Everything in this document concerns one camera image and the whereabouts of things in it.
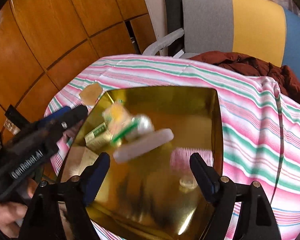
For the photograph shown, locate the green tea packet box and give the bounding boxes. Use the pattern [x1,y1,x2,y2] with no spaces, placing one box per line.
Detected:
[84,122,113,152]

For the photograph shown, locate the green yellow snack packet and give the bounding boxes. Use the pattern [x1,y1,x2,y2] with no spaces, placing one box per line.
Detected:
[102,101,139,146]

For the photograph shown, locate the white bubble wrap bundle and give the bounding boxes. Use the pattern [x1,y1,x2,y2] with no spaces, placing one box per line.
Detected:
[125,114,154,141]

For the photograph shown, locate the white eraser block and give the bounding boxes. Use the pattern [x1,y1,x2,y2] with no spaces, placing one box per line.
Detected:
[113,128,174,163]

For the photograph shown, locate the cream cardboard box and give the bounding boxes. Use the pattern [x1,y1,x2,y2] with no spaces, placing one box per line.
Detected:
[61,146,98,182]

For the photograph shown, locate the pink hair roller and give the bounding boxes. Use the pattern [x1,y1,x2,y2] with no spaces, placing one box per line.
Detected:
[170,147,214,190]

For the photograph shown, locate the person left hand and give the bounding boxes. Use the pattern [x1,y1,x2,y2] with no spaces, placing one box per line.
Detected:
[0,178,38,239]

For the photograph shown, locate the tan hexagon coaster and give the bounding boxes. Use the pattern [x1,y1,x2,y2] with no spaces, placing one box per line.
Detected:
[79,82,103,106]

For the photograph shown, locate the wooden wardrobe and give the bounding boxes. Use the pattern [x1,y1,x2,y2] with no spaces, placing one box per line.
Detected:
[0,0,156,141]

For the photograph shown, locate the striped pink green tablecloth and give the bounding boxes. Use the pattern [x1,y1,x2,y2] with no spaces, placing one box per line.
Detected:
[45,54,300,239]

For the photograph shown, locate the gold metal tray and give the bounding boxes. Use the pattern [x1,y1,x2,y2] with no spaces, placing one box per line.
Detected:
[72,86,223,239]

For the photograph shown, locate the dark red jacket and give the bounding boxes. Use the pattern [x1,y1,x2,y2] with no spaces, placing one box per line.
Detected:
[190,51,300,104]

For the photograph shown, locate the black rolled mat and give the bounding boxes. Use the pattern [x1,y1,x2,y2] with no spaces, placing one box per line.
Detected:
[162,0,186,57]

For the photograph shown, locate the grey yellow blue chair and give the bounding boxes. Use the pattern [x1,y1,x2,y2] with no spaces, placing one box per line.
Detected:
[143,0,300,80]

